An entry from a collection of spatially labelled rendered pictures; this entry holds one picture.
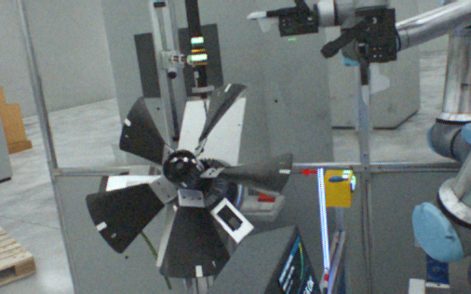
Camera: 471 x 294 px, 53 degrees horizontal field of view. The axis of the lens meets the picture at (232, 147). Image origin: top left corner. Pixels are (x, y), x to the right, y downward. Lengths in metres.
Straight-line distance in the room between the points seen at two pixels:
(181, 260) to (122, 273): 1.42
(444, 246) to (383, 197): 1.28
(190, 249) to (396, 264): 1.17
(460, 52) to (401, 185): 0.77
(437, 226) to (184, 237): 0.79
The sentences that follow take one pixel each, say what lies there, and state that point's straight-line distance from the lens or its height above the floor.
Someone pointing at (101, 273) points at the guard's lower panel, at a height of 0.37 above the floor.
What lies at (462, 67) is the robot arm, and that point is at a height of 1.44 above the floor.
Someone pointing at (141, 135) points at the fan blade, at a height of 1.30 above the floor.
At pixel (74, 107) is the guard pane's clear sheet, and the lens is 2.67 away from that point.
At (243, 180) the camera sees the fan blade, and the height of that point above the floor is 1.18.
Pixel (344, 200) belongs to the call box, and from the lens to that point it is 1.71.
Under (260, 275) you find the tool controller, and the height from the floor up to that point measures 1.25.
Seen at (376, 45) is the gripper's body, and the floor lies 1.55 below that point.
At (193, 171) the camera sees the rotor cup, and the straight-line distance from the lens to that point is 1.50.
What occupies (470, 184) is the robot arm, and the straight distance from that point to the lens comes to 0.90.
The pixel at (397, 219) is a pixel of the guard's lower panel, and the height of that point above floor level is 0.74.
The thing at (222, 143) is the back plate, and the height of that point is 1.21.
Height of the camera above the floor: 1.60
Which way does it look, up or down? 13 degrees down
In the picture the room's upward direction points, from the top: 6 degrees counter-clockwise
